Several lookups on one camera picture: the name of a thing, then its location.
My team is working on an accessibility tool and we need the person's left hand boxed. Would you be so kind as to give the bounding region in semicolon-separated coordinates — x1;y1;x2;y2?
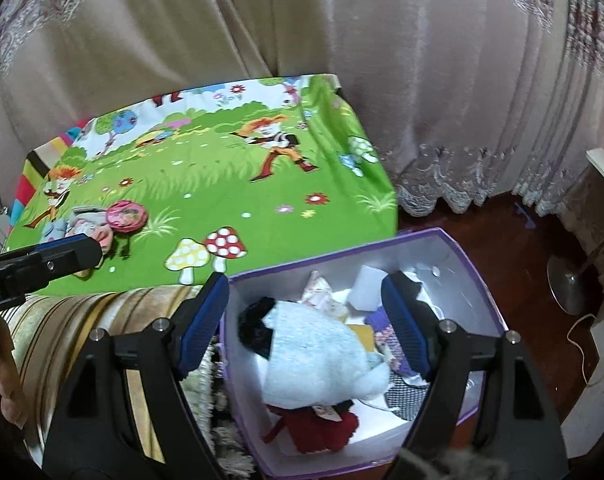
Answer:
0;312;31;429

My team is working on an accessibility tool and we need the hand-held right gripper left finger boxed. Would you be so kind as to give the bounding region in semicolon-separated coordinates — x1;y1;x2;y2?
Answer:
42;272;231;480

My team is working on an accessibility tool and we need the pink round pouch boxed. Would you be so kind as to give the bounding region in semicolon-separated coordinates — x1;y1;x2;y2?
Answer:
106;200;149;234

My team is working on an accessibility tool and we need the purple knitted cloth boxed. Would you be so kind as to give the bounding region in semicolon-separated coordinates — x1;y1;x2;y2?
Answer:
366;309;423;377

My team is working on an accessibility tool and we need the purple storage box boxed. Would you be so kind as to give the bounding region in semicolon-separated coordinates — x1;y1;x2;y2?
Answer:
221;227;511;479

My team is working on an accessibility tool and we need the light blue knitted cloth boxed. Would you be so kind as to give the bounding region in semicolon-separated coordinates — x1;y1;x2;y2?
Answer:
261;300;391;412

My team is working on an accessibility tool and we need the white pink floral cloth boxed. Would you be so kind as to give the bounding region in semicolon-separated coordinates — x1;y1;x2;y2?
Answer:
301;270;349;312

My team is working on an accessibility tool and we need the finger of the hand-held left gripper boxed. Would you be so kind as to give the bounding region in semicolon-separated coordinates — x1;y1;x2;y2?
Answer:
32;232;105;281

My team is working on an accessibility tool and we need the colourful striped mat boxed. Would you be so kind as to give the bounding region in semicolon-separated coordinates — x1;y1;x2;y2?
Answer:
9;125;91;226

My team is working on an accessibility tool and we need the black white houndstooth cloth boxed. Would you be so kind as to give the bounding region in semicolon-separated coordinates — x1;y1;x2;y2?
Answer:
383;379;431;422

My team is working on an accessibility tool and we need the beige lace trimmed curtain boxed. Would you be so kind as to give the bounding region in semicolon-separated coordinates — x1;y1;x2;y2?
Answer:
0;0;604;220

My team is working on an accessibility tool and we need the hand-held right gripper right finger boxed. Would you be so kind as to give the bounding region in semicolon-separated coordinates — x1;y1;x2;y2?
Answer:
380;270;570;480

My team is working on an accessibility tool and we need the dark maroon knitted cloth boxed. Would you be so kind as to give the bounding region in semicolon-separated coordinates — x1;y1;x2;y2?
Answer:
261;399;359;455

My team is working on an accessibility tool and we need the white cable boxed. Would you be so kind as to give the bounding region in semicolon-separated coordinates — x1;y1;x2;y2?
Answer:
566;312;604;389

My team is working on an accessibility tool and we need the yellow cloth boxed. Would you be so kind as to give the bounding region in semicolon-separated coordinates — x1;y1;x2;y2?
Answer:
346;322;379;352

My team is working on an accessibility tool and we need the green cartoon printed bed sheet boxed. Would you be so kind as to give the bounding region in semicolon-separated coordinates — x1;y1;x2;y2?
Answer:
4;74;400;297

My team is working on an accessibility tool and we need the grey fluffy cloth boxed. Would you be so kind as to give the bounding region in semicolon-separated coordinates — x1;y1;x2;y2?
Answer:
396;446;484;480

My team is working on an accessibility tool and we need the silver floor lamp base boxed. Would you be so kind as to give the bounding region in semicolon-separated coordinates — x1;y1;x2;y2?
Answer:
547;217;604;317

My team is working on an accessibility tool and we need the striped beige cushion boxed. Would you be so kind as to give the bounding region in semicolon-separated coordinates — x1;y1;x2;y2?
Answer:
6;284;219;467

